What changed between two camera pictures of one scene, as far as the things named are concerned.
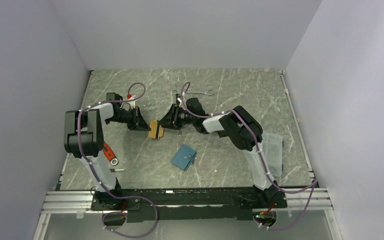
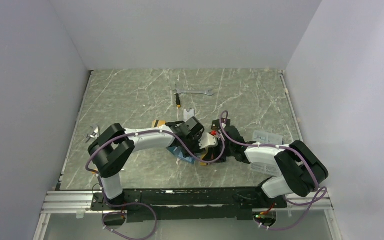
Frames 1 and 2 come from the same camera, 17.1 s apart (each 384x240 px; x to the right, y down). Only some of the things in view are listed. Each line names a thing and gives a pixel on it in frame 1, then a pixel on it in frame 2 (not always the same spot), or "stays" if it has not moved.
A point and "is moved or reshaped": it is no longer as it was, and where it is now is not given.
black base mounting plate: [149, 205] stays
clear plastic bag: [272, 145] stays
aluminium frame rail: [299, 200] stays
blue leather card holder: [184, 157] is moved or reshaped
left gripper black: [138, 122] -> [196, 148]
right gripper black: [171, 120] -> [213, 154]
